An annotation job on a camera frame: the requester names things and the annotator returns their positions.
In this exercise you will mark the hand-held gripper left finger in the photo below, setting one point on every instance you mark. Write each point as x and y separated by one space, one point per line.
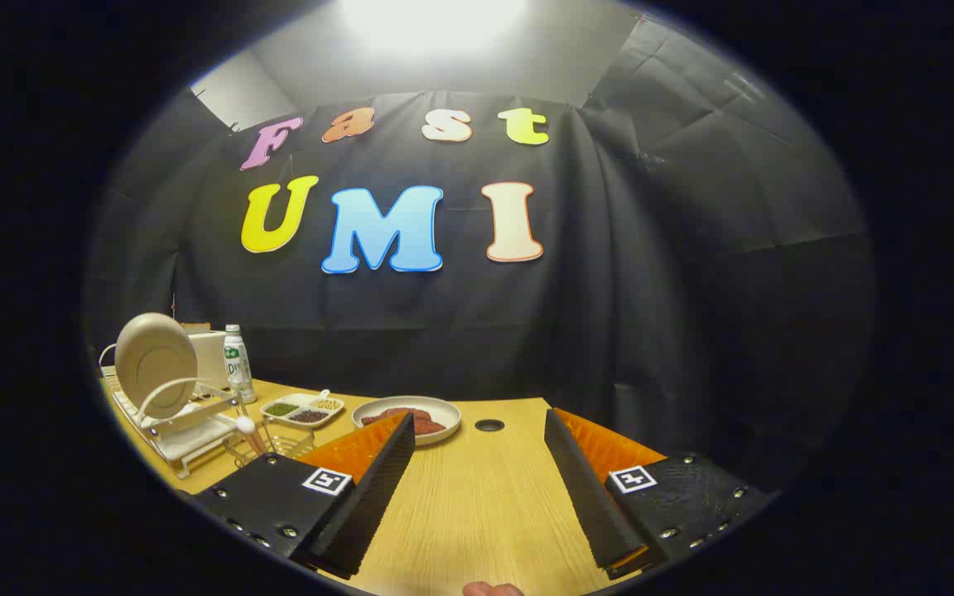
378 488

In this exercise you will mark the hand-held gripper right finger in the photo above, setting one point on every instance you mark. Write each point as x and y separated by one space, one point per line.
585 497

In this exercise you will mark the beige round plate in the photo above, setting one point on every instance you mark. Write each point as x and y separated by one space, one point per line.
154 364

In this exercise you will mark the beige plate with meat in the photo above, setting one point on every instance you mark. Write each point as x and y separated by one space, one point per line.
437 406

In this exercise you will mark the white divided dish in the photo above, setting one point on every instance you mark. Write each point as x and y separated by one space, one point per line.
301 401

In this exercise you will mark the red meat slice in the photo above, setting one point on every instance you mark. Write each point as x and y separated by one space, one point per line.
431 426
394 414

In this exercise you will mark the yellow soybeans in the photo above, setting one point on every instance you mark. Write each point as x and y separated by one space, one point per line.
328 405

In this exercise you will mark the dark red beans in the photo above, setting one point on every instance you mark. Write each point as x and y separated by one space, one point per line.
308 416

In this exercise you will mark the green mung beans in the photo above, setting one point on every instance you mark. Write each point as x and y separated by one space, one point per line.
281 409

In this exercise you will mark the clear bottle green label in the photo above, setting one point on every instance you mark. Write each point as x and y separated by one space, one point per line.
238 368

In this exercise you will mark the black backdrop cloth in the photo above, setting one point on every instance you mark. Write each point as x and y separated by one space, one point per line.
609 290

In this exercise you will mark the white toaster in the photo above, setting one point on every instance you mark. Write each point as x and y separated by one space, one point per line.
210 356

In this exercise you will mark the brown toast slice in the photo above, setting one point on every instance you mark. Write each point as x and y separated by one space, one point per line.
195 327

